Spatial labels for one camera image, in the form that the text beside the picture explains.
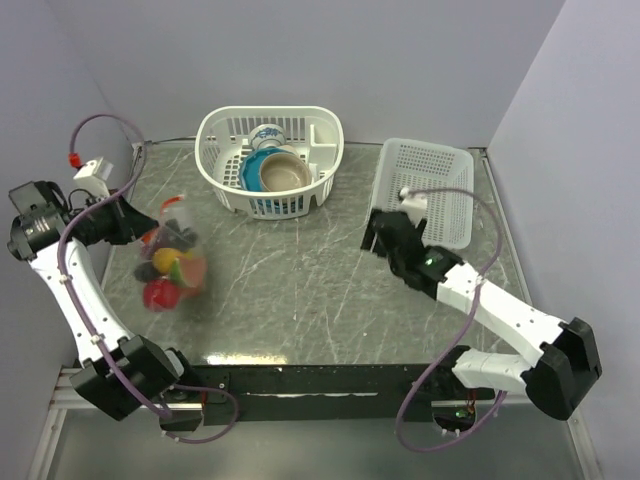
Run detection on clear zip top bag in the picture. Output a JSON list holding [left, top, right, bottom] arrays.
[[133, 195, 208, 312]]

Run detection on fake watermelon slice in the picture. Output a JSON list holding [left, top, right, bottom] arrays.
[[168, 257, 207, 289]]

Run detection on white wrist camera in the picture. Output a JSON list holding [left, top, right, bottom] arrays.
[[73, 157, 113, 199], [398, 187, 428, 226]]

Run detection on blue plate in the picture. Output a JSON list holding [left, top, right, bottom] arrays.
[[238, 148, 276, 192]]

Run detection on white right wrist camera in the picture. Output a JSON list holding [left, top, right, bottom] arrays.
[[398, 187, 428, 226]]

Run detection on dark fake grapes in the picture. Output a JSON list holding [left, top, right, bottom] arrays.
[[155, 219, 198, 253]]

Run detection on beige ceramic bowl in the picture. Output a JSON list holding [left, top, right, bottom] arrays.
[[260, 153, 313, 192]]

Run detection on blue white porcelain bowl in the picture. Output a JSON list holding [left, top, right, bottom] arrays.
[[248, 124, 286, 151]]

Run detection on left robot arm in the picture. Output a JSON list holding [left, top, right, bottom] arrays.
[[7, 181, 199, 420]]

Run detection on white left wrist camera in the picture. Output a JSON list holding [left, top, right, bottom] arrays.
[[73, 157, 113, 199]]

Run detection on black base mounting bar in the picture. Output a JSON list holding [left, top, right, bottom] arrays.
[[158, 363, 496, 433]]

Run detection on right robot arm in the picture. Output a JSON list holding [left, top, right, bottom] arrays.
[[361, 209, 602, 420]]

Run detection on white perforated plastic basket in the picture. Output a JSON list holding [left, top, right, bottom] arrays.
[[369, 138, 474, 249]]

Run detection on white dish rack basket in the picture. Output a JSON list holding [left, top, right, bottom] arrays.
[[195, 106, 344, 220]]

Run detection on red fake apple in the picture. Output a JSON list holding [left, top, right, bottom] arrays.
[[142, 278, 181, 312]]

